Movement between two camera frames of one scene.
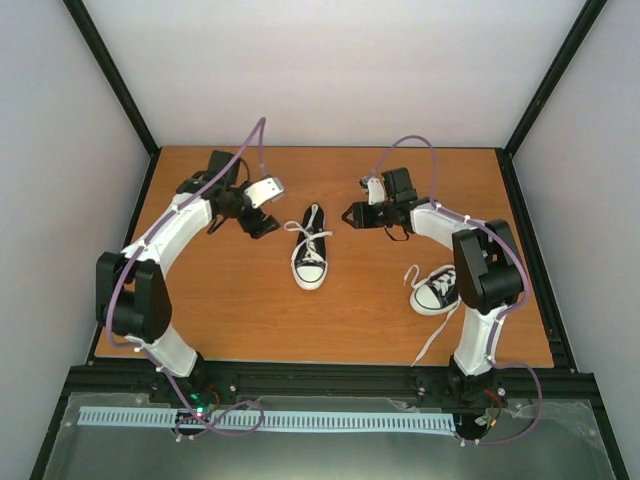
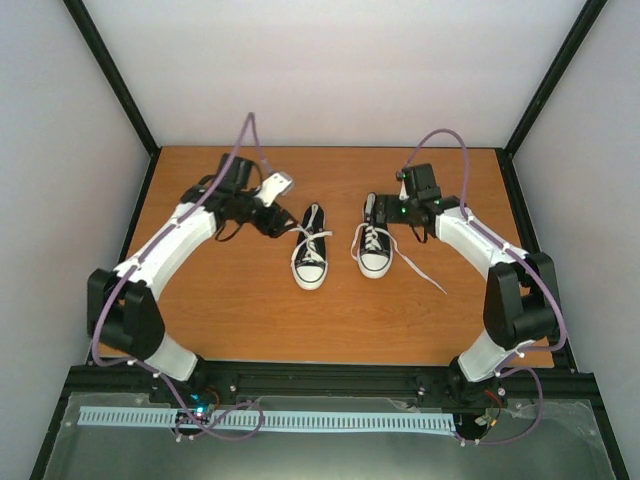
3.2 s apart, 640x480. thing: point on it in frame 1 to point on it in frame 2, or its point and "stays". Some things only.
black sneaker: (309, 267) stays
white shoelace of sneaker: (442, 283) to (372, 242)
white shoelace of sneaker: (309, 236) stays
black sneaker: (437, 294) to (374, 251)
